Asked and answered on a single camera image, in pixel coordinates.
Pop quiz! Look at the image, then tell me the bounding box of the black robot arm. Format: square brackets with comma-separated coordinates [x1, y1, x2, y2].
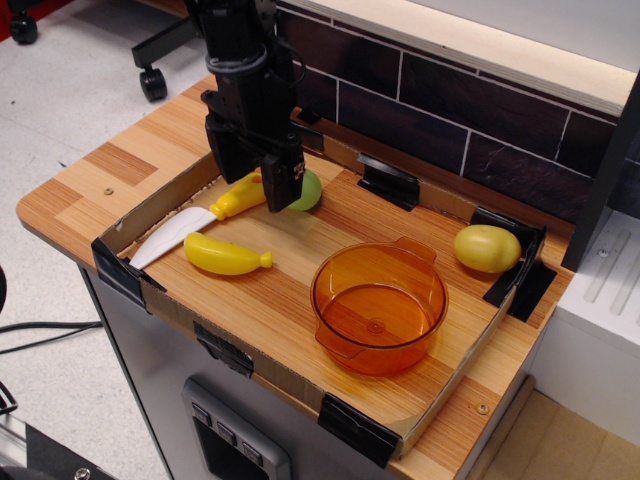
[186, 1, 305, 212]

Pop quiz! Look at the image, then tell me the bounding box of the green toy apple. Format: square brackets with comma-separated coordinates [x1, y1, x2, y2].
[288, 170, 322, 211]

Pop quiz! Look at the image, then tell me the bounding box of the orange transparent plastic pot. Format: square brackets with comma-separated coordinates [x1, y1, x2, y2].
[311, 237, 449, 377]

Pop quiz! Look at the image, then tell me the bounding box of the yellow white toy knife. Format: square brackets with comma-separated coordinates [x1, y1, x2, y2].
[130, 172, 266, 270]

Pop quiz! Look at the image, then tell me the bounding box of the black office chair base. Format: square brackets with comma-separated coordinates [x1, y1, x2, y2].
[131, 1, 197, 102]

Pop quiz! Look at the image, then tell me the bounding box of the taped cardboard fence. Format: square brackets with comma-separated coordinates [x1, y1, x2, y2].
[87, 111, 572, 479]

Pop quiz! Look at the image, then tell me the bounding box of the black caster wheel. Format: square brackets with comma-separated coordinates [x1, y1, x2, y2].
[9, 12, 38, 45]

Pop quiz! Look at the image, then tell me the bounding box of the yellow toy banana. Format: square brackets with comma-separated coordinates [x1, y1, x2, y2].
[183, 232, 273, 276]

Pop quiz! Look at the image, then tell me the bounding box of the black floor cable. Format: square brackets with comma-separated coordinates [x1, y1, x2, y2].
[0, 319, 104, 356]

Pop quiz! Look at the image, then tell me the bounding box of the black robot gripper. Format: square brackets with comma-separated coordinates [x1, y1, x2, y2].
[201, 62, 305, 213]

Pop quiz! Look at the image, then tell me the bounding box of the yellow-green toy potato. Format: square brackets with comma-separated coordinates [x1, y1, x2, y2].
[453, 224, 522, 273]

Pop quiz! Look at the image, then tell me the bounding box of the grey oven control panel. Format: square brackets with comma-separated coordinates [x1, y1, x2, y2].
[182, 379, 292, 480]

